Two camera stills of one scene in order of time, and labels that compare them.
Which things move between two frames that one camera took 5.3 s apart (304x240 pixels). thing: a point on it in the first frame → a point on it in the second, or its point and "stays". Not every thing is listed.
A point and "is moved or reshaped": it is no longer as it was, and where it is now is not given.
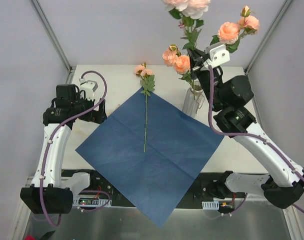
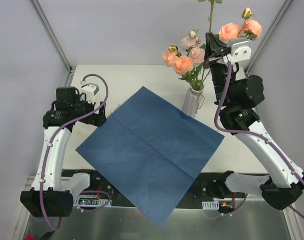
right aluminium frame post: [283, 10] stays
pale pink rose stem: [188, 11] is moved or reshaped
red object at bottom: [29, 237] stays
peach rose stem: [148, 82] → [211, 22]
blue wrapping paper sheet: [178, 144] stays
